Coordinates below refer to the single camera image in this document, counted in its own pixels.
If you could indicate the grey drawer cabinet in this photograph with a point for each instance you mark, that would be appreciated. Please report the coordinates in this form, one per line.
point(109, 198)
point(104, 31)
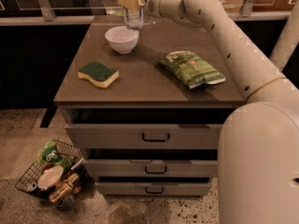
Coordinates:
point(142, 81)

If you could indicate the brown bottle in basket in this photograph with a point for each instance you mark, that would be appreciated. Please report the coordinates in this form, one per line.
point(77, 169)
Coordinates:
point(63, 188)

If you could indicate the clear plastic water bottle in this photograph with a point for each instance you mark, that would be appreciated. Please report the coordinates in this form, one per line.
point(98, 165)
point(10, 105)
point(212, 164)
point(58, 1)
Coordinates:
point(133, 18)

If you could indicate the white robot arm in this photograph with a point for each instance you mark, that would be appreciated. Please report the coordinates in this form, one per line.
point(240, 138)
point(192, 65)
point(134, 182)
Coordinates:
point(258, 150)

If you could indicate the middle grey drawer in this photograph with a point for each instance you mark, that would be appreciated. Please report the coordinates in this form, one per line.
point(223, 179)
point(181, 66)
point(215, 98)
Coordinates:
point(152, 162)

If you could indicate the bottom grey drawer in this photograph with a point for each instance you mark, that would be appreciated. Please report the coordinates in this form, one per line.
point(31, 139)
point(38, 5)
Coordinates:
point(153, 186)

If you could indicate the black wire basket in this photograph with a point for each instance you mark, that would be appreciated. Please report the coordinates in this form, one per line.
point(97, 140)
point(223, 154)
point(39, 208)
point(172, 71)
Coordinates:
point(36, 170)

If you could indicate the soda can in basket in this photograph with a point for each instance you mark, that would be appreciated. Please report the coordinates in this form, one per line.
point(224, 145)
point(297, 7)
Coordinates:
point(32, 187)

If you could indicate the grey drawer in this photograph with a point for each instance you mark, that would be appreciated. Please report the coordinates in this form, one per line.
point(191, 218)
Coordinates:
point(153, 186)
point(152, 162)
point(144, 128)

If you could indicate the green snack bag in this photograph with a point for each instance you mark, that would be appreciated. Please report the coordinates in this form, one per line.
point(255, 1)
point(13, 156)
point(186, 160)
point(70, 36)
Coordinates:
point(191, 69)

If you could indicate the top grey drawer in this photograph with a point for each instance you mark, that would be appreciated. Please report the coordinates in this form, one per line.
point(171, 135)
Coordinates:
point(144, 128)

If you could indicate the green and yellow sponge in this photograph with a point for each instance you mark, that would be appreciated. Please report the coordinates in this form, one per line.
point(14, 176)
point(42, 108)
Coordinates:
point(98, 74)

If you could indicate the white bowl in basket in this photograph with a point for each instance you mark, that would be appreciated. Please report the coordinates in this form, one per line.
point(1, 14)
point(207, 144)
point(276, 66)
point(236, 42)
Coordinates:
point(51, 177)

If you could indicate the green chip bag in basket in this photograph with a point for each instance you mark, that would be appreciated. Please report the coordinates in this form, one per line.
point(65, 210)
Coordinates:
point(49, 154)

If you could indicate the white ceramic bowl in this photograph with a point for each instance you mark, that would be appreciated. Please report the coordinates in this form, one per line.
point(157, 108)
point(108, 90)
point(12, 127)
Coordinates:
point(122, 39)

